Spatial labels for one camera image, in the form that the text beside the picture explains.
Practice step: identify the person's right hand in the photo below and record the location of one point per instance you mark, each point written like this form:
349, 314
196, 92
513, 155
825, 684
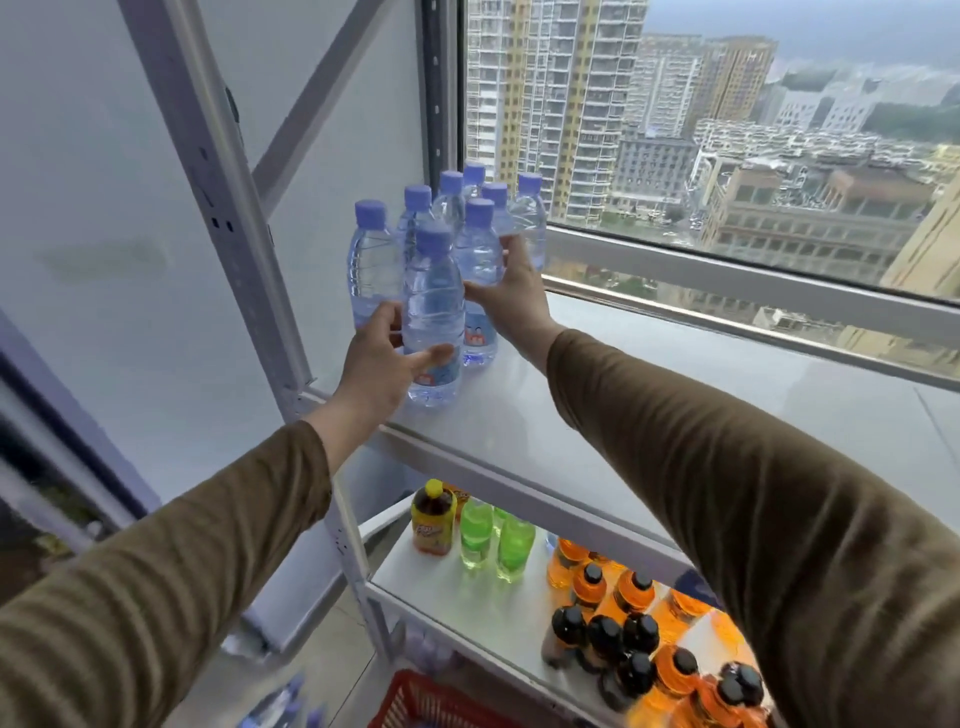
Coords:
517, 300

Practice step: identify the dark cola bottle black cap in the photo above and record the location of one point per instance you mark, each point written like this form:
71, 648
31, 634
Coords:
564, 637
602, 643
641, 634
631, 679

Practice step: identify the person's right forearm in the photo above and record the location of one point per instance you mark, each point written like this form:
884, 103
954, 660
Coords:
750, 525

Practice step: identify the tall yellow white apartment tower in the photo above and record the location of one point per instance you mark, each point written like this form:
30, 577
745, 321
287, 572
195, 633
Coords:
555, 97

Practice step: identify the person's left hand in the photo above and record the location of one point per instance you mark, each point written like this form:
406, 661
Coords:
371, 371

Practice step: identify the brown tea bottle yellow cap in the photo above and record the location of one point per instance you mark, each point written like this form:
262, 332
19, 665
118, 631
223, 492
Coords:
433, 521

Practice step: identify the shrink-wrapped water bottle pack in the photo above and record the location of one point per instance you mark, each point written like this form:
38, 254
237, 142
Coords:
274, 709

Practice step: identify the low brown office building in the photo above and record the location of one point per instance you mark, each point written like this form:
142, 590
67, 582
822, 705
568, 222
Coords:
817, 217

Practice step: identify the group of orange drink bottles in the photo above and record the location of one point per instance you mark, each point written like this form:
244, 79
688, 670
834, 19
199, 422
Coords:
634, 596

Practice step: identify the brown high-rise building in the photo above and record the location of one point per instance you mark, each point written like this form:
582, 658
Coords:
731, 79

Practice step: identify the person's left thumb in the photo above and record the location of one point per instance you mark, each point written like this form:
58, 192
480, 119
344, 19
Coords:
430, 356

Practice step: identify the grey window frame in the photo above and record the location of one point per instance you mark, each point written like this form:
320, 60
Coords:
750, 289

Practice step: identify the person's left forearm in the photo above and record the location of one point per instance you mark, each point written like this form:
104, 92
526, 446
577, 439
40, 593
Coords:
150, 585

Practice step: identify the cluster of clear water bottles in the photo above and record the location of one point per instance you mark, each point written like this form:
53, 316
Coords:
373, 262

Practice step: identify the white metal shelf rack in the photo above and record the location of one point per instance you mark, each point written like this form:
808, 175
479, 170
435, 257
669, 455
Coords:
217, 187

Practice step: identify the person's right thumb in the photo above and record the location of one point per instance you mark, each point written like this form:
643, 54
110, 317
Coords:
478, 290

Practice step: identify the red plastic basket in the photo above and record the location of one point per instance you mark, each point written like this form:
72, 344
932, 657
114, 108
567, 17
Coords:
427, 705

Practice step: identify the purple-capped plastic water bottle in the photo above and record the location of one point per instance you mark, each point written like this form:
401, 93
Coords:
435, 300
478, 251

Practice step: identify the green soda bottle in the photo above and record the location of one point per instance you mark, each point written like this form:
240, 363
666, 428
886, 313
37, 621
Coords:
476, 534
515, 551
500, 516

